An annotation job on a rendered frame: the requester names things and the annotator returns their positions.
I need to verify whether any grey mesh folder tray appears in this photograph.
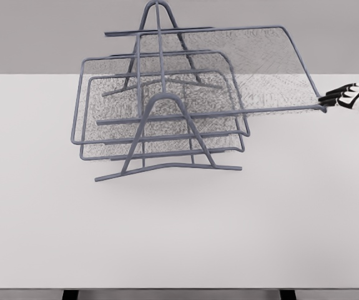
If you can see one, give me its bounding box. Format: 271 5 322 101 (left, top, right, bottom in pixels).
70 49 250 146
79 72 246 163
137 25 328 121

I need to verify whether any grey wire tray rack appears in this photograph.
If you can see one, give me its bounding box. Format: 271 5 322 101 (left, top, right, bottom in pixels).
94 0 243 184

